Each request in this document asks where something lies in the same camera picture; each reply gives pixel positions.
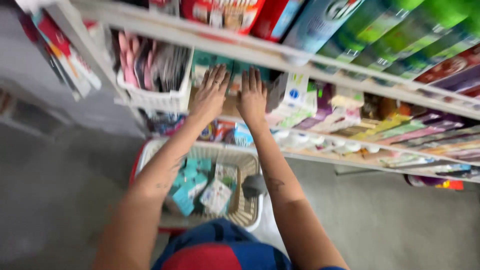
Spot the grey basket handle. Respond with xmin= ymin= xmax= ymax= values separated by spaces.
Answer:
xmin=241 ymin=173 xmax=268 ymax=199

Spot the side rack with colourful goods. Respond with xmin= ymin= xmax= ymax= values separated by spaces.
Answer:
xmin=13 ymin=0 xmax=103 ymax=103

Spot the white shelf rack with goods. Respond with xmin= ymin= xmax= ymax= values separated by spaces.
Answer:
xmin=45 ymin=0 xmax=480 ymax=192

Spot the row of teal packets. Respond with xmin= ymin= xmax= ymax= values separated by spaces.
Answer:
xmin=190 ymin=50 xmax=272 ymax=94

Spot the white woven plastic basket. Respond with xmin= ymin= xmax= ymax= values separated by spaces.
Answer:
xmin=134 ymin=138 xmax=265 ymax=232

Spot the person's blue red clothing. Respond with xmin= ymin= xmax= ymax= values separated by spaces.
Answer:
xmin=151 ymin=218 xmax=347 ymax=270

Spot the person's left hand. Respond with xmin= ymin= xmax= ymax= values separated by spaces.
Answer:
xmin=188 ymin=64 xmax=232 ymax=123

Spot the heap of teal small packets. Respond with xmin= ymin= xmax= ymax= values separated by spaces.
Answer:
xmin=167 ymin=157 xmax=213 ymax=217

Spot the person's right hand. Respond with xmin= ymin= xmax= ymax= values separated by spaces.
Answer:
xmin=236 ymin=67 xmax=268 ymax=125

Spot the brown cardboard box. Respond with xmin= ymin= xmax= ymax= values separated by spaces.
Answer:
xmin=187 ymin=85 xmax=242 ymax=118

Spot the white green printed packet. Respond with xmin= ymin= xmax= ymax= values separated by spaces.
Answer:
xmin=199 ymin=163 xmax=238 ymax=216

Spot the white shelf basket with packets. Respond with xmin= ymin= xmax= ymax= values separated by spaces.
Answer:
xmin=111 ymin=29 xmax=194 ymax=113

